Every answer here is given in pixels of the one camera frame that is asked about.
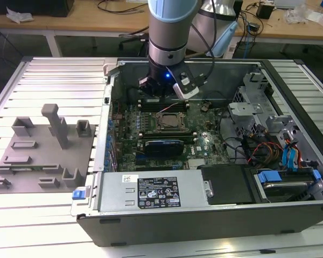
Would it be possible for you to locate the light wooden desk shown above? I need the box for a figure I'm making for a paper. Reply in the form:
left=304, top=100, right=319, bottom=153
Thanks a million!
left=0, top=0, right=323, bottom=59

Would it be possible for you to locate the green motherboard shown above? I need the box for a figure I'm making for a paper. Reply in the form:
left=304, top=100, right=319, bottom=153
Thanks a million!
left=107, top=101, right=232, bottom=173

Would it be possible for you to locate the light blue flat wire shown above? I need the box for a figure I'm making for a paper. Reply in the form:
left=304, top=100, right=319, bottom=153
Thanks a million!
left=288, top=138, right=303, bottom=173
left=281, top=142, right=296, bottom=173

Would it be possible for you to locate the clear plastic bag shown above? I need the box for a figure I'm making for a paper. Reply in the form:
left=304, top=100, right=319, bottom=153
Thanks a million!
left=284, top=4, right=313, bottom=24

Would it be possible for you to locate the silver metal drive cage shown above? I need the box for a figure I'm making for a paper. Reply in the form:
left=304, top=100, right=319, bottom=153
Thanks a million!
left=227, top=71, right=299, bottom=140

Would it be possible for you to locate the blue disk carrier with disk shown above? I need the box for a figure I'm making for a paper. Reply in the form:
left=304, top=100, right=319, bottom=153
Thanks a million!
left=254, top=169, right=323, bottom=204

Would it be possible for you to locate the large black box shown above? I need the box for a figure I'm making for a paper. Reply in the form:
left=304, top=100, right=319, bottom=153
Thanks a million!
left=0, top=0, right=75, bottom=17

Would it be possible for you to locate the thin wire locking lever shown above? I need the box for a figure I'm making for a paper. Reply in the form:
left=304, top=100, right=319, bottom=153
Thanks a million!
left=157, top=102, right=184, bottom=114

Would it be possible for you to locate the black camera cable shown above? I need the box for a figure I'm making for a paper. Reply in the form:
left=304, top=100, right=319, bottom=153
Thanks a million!
left=189, top=0, right=217, bottom=87

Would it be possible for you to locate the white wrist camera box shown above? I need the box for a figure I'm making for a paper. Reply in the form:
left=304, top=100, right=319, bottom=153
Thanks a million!
left=138, top=76, right=151, bottom=95
left=168, top=68, right=200, bottom=101

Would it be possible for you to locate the black graphics card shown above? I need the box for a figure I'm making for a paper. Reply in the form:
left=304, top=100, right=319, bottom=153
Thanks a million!
left=142, top=138, right=186, bottom=157

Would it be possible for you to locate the silver CPU green substrate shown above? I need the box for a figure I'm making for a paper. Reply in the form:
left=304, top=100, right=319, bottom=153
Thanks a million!
left=163, top=116, right=180, bottom=130

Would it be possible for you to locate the black and silver PC case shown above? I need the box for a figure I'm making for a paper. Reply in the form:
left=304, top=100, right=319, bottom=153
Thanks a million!
left=69, top=58, right=323, bottom=248

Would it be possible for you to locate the black plastic shroud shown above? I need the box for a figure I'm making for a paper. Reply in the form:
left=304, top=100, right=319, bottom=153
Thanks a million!
left=200, top=164, right=256, bottom=205

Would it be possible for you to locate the blue case latch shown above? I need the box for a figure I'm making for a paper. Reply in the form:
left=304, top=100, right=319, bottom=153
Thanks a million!
left=72, top=187, right=87, bottom=201

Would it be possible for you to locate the crumpled white paper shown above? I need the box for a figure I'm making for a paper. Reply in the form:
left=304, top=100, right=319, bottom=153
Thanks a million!
left=6, top=6, right=34, bottom=24

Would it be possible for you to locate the grey plastic parts rack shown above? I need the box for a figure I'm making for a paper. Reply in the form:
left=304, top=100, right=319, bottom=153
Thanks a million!
left=0, top=103, right=99, bottom=194

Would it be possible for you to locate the silver chipset heatsink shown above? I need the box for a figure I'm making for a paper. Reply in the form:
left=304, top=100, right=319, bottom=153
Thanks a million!
left=187, top=158, right=207, bottom=170

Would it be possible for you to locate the grey laptop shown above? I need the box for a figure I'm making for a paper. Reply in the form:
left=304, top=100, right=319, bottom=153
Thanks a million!
left=273, top=0, right=305, bottom=8

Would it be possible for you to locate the red yellow power wire bundle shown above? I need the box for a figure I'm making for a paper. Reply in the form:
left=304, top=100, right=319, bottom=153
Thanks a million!
left=247, top=141, right=284, bottom=164

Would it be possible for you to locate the small black cube device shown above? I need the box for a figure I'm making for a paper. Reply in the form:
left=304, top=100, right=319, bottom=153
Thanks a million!
left=256, top=4, right=275, bottom=20

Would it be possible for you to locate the metal socket cover frame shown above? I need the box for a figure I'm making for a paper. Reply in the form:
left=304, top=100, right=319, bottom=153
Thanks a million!
left=156, top=112, right=186, bottom=133

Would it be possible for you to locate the green RAM stick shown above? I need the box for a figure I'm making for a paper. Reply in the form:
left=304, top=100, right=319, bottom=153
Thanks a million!
left=9, top=166, right=60, bottom=172

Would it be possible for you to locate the grey power supply unit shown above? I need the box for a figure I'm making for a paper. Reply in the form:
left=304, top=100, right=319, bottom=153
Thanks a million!
left=98, top=171, right=208, bottom=212

